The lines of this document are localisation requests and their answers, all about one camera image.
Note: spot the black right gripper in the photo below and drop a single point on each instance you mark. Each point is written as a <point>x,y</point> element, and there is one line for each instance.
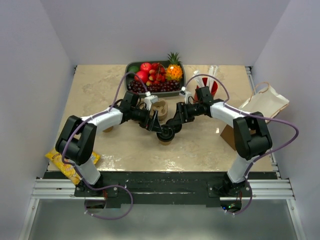
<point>181,115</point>

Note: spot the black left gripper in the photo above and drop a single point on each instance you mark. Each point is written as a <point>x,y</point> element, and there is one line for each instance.
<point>147,124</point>

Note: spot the black cup lid bottom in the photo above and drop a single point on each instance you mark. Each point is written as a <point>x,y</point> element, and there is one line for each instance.
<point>167,133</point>

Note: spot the brown pulp cup carrier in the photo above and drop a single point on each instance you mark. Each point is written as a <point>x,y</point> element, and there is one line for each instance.
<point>162,108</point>

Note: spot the brown paper cup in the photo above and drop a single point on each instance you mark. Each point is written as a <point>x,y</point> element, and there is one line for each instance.
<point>109,129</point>
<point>165,142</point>

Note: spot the brown white paper bag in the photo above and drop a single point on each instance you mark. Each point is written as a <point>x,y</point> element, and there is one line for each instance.
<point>267,101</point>

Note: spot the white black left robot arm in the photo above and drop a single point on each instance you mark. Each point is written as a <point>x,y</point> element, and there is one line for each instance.
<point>76,140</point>

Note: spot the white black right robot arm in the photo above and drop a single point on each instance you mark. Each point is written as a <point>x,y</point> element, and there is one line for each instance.
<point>251,135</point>

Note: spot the dark grape bunch right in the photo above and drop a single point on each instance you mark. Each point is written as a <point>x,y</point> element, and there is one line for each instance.
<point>163,87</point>

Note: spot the dark grape bunch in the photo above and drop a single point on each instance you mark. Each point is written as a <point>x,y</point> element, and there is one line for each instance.
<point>163,87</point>
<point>137,87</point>

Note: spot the dark grape bunch left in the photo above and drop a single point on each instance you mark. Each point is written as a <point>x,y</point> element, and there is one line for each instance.
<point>137,87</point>

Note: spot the red apple front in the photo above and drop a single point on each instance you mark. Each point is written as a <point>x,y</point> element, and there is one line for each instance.
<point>141,75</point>

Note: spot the red apple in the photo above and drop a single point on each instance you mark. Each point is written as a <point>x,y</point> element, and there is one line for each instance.
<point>146,67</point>
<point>141,75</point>

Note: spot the strawberry bunch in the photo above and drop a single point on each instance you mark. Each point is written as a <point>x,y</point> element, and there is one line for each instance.
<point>157,74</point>

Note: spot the red ribbed straw cup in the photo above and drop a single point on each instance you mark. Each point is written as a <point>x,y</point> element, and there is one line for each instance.
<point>204,93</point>

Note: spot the orange pineapple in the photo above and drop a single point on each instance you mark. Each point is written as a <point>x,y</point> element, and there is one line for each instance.
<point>174,70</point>

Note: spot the red apple back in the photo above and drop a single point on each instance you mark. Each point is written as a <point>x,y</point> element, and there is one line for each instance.
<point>146,67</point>

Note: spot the green lime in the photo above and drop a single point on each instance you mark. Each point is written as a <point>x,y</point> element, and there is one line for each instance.
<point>133,69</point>

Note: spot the dark grey fruit tray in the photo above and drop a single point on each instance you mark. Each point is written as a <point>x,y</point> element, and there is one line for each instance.
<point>165,63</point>

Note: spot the yellow chips bag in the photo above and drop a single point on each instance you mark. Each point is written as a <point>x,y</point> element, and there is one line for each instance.
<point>62,165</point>

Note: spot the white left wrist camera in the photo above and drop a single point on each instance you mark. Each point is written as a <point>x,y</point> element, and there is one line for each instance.
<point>149,100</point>

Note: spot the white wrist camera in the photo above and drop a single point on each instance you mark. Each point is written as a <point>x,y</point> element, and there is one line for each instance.
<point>186,94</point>
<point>149,100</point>

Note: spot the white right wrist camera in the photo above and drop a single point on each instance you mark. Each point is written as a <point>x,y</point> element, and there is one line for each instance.
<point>186,94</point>

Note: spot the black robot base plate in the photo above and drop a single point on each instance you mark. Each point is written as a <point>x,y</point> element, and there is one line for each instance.
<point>163,188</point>

